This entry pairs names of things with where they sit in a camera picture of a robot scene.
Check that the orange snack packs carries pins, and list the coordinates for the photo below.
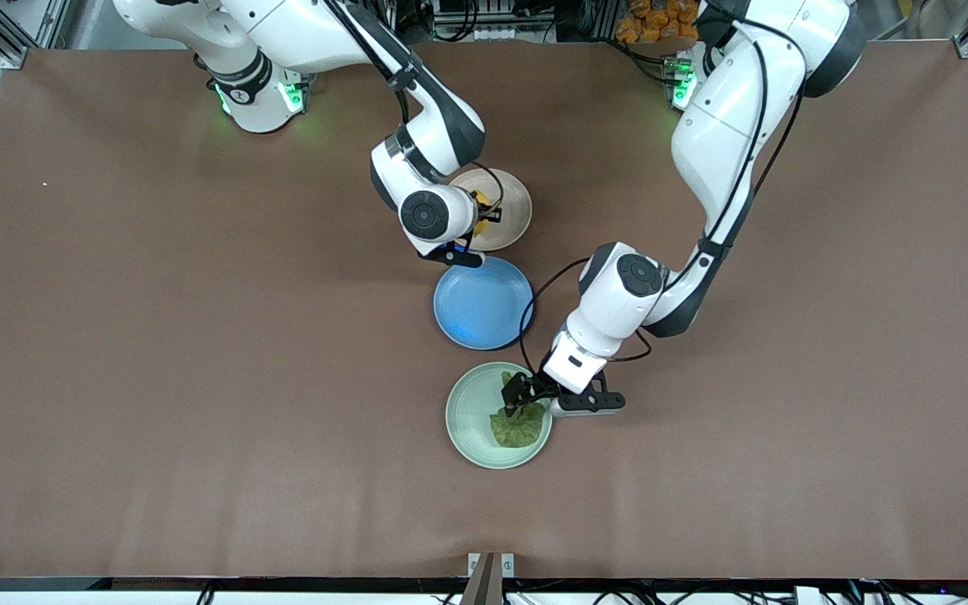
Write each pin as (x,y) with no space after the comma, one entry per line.
(652,18)

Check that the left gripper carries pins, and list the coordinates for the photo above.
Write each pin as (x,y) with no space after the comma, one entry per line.
(533,386)

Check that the blue round plate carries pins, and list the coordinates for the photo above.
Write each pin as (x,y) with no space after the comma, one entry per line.
(480,307)

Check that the beige round plate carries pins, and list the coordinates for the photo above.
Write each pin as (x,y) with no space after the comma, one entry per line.
(513,210)

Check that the yellow lemon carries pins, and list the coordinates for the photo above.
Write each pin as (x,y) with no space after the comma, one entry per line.
(481,199)

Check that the black table edge rail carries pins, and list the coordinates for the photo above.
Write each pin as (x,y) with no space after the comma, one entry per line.
(198,584)

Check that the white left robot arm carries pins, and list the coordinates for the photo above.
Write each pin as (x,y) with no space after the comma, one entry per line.
(728,126)

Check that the green lettuce leaf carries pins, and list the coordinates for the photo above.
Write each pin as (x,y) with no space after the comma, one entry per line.
(519,431)

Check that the metal table edge bracket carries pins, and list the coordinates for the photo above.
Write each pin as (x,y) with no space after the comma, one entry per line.
(491,576)

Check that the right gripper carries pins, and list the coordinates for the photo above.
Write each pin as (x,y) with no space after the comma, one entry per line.
(486,210)

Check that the light green round plate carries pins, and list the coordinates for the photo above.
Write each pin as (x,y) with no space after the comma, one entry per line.
(471,420)

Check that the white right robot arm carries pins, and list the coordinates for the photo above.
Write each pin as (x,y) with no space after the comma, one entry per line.
(299,34)

